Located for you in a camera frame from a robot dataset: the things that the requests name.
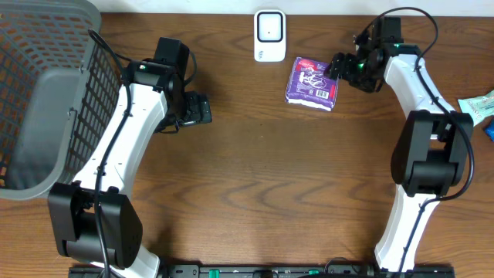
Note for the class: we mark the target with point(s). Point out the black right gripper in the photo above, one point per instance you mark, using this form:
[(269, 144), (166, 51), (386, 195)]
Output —
[(341, 68)]

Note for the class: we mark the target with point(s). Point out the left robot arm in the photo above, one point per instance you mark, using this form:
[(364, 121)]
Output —
[(92, 217)]

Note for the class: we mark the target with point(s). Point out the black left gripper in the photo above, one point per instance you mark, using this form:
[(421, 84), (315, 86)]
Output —
[(198, 110)]

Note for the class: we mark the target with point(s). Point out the blue Oreo cookie pack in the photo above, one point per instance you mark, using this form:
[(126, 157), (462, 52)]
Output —
[(489, 130)]

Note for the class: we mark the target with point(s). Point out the teal wet wipes pack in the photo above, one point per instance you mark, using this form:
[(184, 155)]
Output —
[(479, 108)]

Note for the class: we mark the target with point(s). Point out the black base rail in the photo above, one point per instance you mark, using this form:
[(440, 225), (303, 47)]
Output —
[(335, 269)]

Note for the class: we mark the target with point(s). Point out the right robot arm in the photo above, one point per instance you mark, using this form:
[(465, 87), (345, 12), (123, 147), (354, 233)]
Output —
[(432, 152)]

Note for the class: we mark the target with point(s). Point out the grey plastic mesh basket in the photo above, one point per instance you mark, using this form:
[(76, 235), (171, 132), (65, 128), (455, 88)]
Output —
[(58, 92)]

